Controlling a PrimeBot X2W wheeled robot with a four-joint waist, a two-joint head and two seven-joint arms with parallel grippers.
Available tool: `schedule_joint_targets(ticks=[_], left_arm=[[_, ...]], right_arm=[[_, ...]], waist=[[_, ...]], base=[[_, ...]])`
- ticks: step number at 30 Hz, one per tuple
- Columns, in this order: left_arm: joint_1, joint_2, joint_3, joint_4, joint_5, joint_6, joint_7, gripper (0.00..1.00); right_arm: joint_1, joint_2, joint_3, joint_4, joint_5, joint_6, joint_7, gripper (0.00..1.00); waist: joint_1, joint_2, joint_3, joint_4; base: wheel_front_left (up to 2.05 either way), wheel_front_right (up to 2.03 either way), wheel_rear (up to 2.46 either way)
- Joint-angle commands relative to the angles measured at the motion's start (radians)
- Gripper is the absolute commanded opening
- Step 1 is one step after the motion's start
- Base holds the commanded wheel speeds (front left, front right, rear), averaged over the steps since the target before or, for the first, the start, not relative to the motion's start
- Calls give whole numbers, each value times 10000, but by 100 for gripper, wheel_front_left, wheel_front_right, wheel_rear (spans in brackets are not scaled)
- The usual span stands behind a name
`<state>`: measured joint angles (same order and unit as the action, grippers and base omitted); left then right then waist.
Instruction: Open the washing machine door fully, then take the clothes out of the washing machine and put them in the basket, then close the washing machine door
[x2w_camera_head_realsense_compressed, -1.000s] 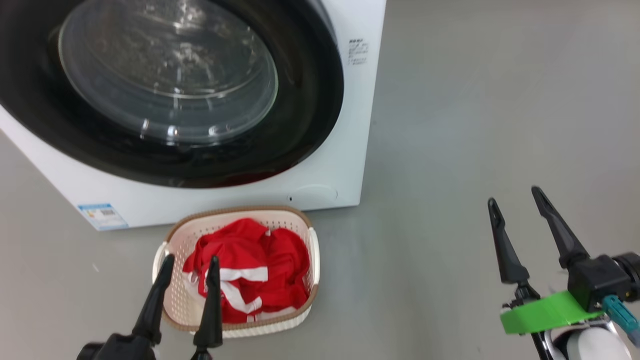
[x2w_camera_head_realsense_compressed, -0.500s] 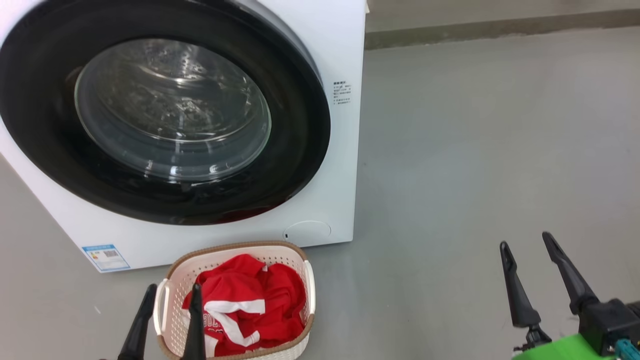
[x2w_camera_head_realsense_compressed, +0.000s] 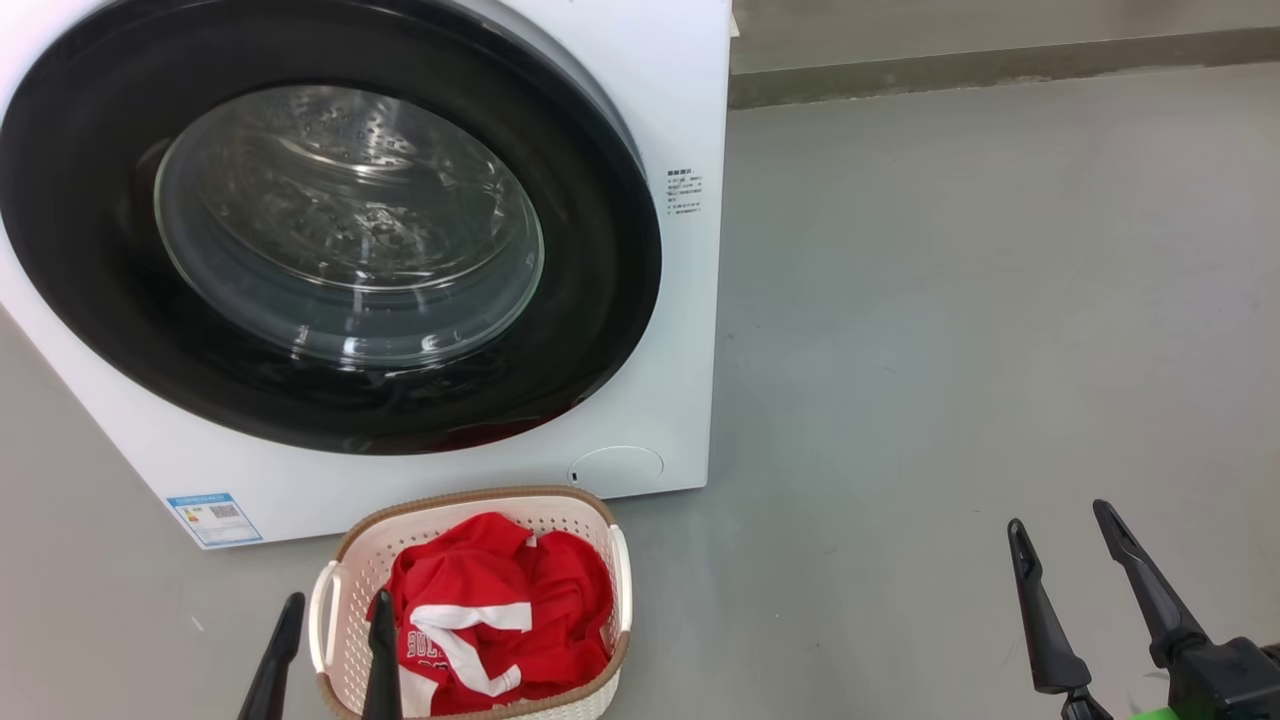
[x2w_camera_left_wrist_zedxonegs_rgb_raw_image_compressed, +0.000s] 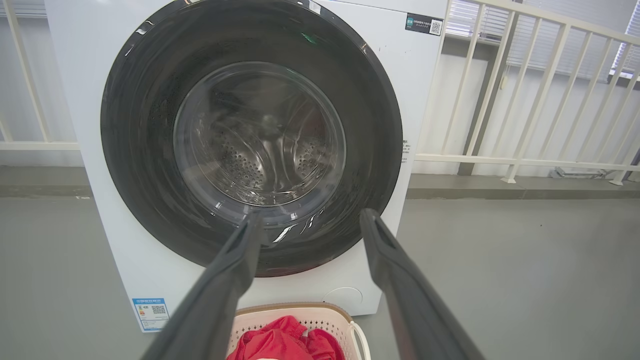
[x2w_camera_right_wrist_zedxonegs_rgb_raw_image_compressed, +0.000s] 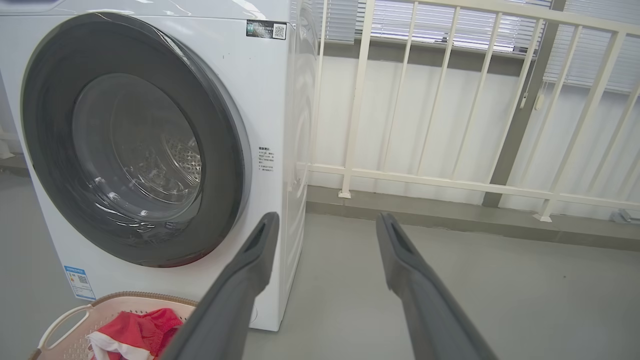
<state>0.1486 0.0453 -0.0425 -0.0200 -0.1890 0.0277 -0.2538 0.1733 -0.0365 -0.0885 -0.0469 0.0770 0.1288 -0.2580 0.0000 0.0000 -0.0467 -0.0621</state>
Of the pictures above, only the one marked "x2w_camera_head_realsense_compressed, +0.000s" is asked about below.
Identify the black text label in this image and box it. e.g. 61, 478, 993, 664
667, 168, 705, 217

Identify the washing machine glass door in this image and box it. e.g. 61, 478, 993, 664
0, 0, 663, 456

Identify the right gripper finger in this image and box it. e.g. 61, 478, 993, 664
1092, 499, 1211, 669
1007, 518, 1113, 720

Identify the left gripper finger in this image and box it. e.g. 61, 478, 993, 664
237, 592, 307, 720
361, 589, 404, 720

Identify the cream perforated laundry basket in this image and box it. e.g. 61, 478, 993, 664
308, 486, 634, 720

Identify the blue energy label sticker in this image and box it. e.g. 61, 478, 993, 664
166, 492, 264, 548

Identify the red and white garment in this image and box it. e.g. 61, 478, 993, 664
368, 512, 616, 717

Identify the white washing machine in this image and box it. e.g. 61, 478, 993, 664
0, 0, 734, 551

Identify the round white filter cover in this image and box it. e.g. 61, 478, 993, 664
567, 445, 666, 499

